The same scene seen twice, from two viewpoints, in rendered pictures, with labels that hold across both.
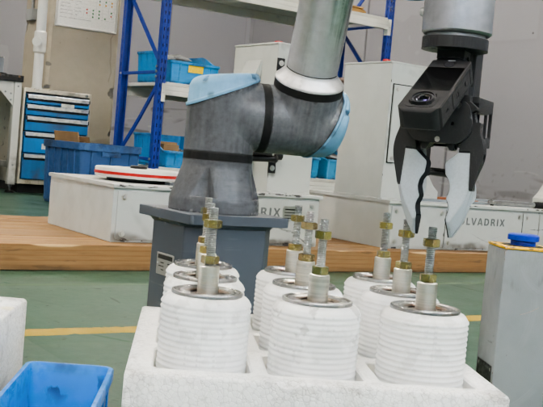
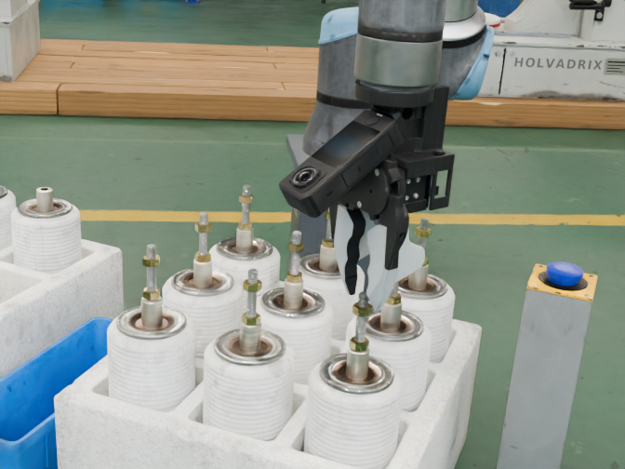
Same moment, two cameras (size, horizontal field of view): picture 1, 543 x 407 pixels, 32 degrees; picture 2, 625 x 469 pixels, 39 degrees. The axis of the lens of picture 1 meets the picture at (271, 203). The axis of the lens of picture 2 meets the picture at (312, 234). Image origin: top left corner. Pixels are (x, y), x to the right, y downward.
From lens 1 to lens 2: 0.63 m
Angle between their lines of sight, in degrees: 31
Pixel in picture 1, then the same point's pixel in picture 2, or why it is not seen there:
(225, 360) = (150, 395)
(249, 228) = not seen: hidden behind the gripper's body
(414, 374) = (322, 445)
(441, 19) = (360, 69)
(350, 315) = (262, 375)
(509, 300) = (528, 343)
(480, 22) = (402, 75)
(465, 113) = (380, 183)
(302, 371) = (216, 419)
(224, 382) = (131, 422)
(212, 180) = (333, 127)
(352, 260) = not seen: outside the picture
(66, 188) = not seen: hidden behind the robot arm
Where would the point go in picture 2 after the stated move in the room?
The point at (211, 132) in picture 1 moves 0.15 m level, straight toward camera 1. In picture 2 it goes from (333, 76) to (294, 94)
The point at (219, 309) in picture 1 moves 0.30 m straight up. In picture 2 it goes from (139, 351) to (135, 64)
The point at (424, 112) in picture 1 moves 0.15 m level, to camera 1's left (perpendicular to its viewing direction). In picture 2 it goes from (296, 198) to (151, 166)
